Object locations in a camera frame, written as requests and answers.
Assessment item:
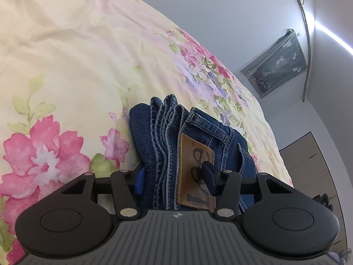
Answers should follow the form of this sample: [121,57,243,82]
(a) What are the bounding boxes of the blue denim jeans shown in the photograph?
[129,95,257,212]

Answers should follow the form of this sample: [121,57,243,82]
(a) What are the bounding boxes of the beige wardrobe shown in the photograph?
[279,132,348,248]

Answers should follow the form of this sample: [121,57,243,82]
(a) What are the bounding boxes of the green window curtain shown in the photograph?
[240,29,308,98]

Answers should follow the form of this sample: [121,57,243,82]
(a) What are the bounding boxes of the floral yellow bed quilt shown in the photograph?
[1,0,291,264]

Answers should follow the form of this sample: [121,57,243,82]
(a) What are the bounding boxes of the grey conditioner pipe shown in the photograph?
[296,0,312,103]

